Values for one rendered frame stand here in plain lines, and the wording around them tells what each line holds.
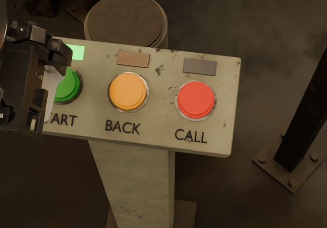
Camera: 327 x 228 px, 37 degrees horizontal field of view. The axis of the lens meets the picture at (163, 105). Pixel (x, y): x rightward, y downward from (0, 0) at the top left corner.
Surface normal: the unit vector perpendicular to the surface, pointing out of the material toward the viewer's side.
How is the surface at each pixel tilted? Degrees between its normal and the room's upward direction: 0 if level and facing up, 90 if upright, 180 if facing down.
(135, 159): 90
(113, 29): 0
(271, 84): 0
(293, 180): 0
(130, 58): 20
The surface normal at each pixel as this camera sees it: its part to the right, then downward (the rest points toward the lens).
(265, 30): -0.01, -0.48
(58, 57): 0.75, 0.00
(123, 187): -0.14, 0.86
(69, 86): -0.06, -0.16
